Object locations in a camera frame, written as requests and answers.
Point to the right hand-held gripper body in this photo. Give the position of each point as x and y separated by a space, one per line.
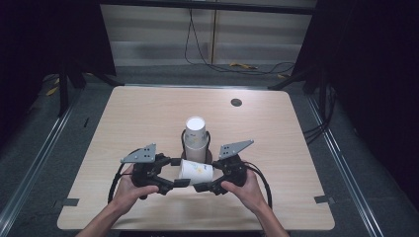
234 149

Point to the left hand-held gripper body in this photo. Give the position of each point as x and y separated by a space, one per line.
140 155

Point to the white printed paper cup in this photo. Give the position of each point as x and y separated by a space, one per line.
197 172
195 129

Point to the person's right hand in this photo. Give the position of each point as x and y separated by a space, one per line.
250 196

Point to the person's left hand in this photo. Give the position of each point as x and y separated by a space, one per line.
126 197

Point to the grey round table grommet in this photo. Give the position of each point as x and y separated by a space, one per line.
236 102

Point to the grey tape strip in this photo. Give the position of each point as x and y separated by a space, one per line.
70 202
323 199

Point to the small yellow tape scrap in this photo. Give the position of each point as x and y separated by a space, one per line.
281 76

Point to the black metal stand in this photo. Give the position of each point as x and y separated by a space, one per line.
63 89

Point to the black crossbar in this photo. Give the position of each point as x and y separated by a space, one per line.
210 6

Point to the black curtain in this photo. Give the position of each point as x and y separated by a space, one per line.
372 65
42 36

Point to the metal floor rail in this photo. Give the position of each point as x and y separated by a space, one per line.
342 164
36 164

